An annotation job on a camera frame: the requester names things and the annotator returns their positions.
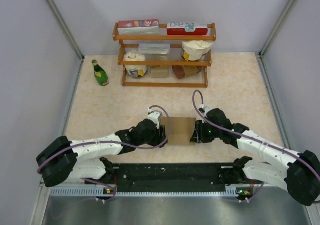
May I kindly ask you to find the tan cardboard block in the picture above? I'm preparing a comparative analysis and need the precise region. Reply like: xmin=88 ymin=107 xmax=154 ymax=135
xmin=149 ymin=65 xmax=169 ymax=78

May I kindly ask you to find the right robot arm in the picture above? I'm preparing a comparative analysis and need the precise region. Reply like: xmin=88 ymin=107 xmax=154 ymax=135
xmin=190 ymin=105 xmax=320 ymax=207

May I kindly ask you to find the clear plastic container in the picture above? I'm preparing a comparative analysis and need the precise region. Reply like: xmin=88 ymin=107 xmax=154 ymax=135
xmin=138 ymin=43 xmax=171 ymax=55

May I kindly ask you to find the grey slotted cable duct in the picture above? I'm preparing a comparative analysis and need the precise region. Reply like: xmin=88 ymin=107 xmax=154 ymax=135
xmin=50 ymin=186 xmax=253 ymax=198

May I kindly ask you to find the red silver foil box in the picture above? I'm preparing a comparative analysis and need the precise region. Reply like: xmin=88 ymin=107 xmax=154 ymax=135
xmin=117 ymin=19 xmax=160 ymax=35

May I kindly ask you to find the red white carton box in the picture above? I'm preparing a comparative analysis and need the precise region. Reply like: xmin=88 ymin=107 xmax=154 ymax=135
xmin=166 ymin=22 xmax=209 ymax=36

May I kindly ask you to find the wooden three-tier shelf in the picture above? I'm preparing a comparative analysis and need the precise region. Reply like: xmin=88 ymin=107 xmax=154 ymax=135
xmin=112 ymin=23 xmax=213 ymax=89

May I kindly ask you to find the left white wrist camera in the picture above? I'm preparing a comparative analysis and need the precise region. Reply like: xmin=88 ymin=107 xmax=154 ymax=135
xmin=147 ymin=108 xmax=163 ymax=130

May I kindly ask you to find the small white flour bag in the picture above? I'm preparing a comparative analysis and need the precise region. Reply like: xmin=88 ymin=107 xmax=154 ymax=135
xmin=123 ymin=49 xmax=148 ymax=79

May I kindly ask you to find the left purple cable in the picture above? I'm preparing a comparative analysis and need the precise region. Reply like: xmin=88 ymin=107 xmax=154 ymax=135
xmin=36 ymin=104 xmax=173 ymax=205

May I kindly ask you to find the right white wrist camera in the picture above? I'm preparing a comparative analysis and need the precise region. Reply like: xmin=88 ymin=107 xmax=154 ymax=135
xmin=198 ymin=104 xmax=212 ymax=117

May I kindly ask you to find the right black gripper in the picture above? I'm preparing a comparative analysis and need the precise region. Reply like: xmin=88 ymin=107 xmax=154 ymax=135
xmin=190 ymin=119 xmax=222 ymax=144

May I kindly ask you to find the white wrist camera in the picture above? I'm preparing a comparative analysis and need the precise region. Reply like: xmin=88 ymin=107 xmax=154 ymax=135
xmin=147 ymin=108 xmax=163 ymax=130
xmin=198 ymin=104 xmax=212 ymax=117

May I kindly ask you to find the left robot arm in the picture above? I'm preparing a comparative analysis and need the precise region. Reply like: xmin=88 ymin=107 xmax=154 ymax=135
xmin=36 ymin=119 xmax=168 ymax=188

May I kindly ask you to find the large white paper bag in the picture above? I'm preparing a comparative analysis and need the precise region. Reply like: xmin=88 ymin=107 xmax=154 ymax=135
xmin=181 ymin=40 xmax=215 ymax=62

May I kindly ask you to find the brown cardboard box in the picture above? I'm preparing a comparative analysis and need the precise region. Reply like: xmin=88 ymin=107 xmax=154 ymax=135
xmin=160 ymin=117 xmax=196 ymax=146

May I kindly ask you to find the brown brick package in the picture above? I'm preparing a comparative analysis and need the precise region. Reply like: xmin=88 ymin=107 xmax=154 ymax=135
xmin=172 ymin=66 xmax=202 ymax=80

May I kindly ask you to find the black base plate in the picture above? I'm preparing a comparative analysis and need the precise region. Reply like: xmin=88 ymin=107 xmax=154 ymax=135
xmin=84 ymin=162 xmax=265 ymax=193

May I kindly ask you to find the green glass bottle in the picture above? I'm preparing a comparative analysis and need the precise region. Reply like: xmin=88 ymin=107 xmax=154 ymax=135
xmin=91 ymin=59 xmax=109 ymax=86

